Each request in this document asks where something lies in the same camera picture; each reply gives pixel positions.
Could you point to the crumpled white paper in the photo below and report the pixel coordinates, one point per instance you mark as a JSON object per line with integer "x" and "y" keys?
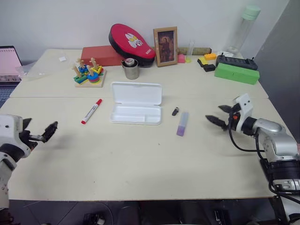
{"x": 223, "y": 53}

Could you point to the clear plastic tube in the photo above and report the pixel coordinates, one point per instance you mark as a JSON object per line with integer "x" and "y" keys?
{"x": 190, "y": 49}

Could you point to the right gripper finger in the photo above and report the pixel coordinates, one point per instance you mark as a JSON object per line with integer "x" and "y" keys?
{"x": 216, "y": 120}
{"x": 225, "y": 108}

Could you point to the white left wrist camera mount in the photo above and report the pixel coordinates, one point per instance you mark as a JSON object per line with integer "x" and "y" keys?
{"x": 9, "y": 127}

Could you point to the small white paper piece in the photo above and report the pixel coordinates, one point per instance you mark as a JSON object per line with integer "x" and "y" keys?
{"x": 62, "y": 58}

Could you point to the purple eraser block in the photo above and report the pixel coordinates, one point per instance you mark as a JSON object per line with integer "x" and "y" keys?
{"x": 182, "y": 125}

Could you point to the red rectangular box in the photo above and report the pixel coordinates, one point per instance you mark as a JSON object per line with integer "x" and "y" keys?
{"x": 98, "y": 56}

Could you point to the red boxing pad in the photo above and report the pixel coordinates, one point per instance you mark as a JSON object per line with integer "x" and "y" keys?
{"x": 131, "y": 43}

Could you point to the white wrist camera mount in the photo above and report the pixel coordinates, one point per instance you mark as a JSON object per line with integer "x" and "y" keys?
{"x": 245, "y": 106}
{"x": 9, "y": 127}

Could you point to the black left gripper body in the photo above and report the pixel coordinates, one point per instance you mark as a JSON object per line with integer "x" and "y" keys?
{"x": 28, "y": 138}

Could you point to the clear bottle green lid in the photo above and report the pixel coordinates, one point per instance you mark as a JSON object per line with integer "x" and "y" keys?
{"x": 243, "y": 30}

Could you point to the yellow toy block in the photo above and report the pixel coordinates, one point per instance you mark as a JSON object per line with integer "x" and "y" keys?
{"x": 202, "y": 61}

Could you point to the red white can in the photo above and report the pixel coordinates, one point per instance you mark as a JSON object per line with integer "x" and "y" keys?
{"x": 129, "y": 62}

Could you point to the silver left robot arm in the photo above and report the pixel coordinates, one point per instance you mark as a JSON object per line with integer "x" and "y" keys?
{"x": 7, "y": 170}

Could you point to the small black clip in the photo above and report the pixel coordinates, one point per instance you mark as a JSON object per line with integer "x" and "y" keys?
{"x": 175, "y": 111}

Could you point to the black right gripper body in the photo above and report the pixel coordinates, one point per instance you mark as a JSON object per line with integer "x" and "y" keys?
{"x": 233, "y": 122}

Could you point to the wooden picture frame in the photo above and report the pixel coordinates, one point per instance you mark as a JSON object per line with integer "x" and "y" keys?
{"x": 165, "y": 47}

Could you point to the metal cup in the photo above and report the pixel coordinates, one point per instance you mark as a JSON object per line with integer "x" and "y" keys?
{"x": 132, "y": 71}

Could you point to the yellow-green toy block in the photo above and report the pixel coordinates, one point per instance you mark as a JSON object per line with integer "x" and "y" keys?
{"x": 188, "y": 60}

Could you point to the green rectangular box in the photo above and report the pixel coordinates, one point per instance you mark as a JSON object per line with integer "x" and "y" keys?
{"x": 236, "y": 74}

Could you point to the orange toy brick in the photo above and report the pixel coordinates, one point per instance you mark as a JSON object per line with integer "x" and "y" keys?
{"x": 210, "y": 56}

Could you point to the red and white marker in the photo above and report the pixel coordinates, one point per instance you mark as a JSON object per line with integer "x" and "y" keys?
{"x": 91, "y": 111}

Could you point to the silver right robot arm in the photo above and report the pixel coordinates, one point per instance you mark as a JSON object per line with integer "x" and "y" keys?
{"x": 277, "y": 143}

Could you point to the black power strip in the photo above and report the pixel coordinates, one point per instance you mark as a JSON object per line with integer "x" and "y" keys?
{"x": 236, "y": 61}

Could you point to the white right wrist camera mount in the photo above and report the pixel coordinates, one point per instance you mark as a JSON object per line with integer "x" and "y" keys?
{"x": 245, "y": 106}

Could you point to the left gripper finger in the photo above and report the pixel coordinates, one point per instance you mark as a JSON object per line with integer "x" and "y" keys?
{"x": 49, "y": 131}
{"x": 26, "y": 122}

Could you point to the rolled bamboo scroll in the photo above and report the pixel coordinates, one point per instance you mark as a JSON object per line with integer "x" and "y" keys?
{"x": 201, "y": 50}

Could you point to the clear plastic bag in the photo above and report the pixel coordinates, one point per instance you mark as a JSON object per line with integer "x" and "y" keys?
{"x": 32, "y": 70}

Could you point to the pink toy block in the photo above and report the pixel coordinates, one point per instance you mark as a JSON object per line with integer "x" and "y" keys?
{"x": 181, "y": 58}

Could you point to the white plastic case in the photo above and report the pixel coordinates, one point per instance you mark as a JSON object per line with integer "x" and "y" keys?
{"x": 137, "y": 103}

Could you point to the open laptop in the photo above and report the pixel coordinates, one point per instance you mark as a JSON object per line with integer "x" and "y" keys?
{"x": 8, "y": 68}

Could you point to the wooden shape stacking toy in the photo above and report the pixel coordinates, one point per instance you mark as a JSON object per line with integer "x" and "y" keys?
{"x": 90, "y": 76}

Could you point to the black toy block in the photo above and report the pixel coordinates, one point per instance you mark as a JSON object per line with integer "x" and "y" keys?
{"x": 209, "y": 67}

